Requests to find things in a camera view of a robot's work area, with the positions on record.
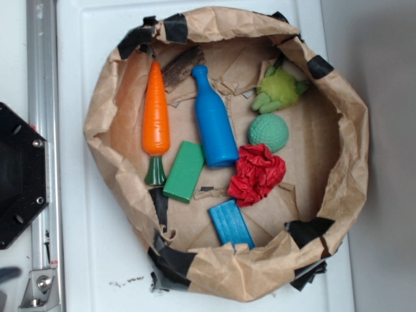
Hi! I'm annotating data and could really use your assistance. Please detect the blue plastic toy bottle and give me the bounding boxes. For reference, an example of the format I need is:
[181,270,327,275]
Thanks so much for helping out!
[192,65,239,168]

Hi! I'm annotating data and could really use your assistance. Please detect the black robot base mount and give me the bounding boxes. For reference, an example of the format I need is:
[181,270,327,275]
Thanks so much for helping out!
[1,103,48,250]

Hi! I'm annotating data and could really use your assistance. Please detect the brown paper bag bin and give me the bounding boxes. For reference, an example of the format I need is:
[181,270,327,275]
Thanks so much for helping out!
[84,6,369,302]

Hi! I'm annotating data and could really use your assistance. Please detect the blue wooden block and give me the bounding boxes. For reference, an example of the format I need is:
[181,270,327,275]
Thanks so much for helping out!
[208,200,255,250]

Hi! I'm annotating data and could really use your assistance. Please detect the metal corner bracket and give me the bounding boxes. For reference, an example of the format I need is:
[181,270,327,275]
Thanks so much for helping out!
[18,268,60,311]

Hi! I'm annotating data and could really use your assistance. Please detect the aluminium rail profile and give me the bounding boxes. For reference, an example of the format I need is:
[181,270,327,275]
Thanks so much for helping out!
[26,1,66,311]

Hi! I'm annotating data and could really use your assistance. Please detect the crumpled red paper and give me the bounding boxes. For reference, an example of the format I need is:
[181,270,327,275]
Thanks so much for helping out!
[227,144,287,208]

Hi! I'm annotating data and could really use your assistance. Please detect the green fuzzy plush toy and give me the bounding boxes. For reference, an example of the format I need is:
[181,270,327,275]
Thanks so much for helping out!
[251,66,309,114]

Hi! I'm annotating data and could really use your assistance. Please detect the green wooden block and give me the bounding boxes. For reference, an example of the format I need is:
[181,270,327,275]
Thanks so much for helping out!
[162,141,205,203]

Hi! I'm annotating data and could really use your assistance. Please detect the dark bark piece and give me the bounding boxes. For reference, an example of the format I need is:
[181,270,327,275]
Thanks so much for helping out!
[162,45,205,93]

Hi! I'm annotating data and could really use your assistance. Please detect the green dimpled ball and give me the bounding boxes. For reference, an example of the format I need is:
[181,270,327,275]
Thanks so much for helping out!
[248,113,289,153]

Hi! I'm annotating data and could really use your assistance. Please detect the orange toy carrot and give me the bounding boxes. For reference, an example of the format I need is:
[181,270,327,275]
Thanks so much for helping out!
[142,61,170,185]

